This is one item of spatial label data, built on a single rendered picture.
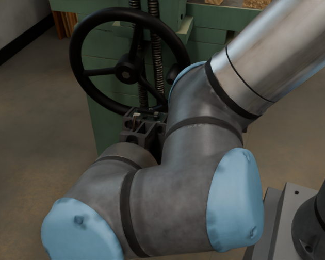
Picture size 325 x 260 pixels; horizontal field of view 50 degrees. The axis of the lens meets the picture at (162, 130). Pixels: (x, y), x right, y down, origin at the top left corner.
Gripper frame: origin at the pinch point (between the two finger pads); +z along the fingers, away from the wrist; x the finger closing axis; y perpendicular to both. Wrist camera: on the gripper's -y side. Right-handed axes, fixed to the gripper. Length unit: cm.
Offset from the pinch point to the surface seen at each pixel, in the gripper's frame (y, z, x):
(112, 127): -22, 43, 27
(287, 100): -32, 142, -43
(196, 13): 19.6, 28.5, -0.1
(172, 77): 8.8, 7.0, 0.3
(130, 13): 20.0, 8.3, 10.0
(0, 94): -43, 108, 121
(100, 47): 7.7, 32.6, 26.5
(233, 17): 19.6, 28.6, -9.3
